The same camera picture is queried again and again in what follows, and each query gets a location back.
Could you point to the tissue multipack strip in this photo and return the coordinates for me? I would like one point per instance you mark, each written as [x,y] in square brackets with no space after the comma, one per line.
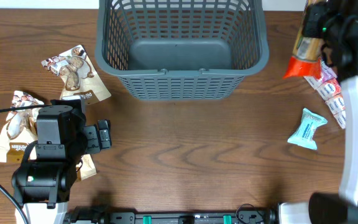
[330,90]

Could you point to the beige snack pouch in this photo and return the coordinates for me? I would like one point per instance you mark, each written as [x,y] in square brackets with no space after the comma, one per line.
[78,74]
[85,168]
[18,132]

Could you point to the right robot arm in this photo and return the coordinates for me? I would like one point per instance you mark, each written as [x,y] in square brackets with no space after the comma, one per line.
[342,54]

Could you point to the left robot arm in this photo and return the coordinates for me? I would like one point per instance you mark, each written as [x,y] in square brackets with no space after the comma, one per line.
[48,168]

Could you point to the grey plastic basket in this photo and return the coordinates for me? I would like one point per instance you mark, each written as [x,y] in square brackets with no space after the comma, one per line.
[181,49]

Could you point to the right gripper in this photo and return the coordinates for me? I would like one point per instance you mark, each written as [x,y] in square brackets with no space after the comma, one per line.
[316,12]

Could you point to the orange cracker package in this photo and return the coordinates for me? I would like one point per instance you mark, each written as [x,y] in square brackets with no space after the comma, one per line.
[305,59]

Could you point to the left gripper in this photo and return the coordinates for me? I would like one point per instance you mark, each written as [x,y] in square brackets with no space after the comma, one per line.
[93,145]

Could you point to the teal snack bar wrapper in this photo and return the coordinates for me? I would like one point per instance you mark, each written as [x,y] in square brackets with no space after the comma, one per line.
[303,136]

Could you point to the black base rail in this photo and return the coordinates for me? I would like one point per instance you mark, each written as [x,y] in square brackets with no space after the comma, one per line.
[246,213]

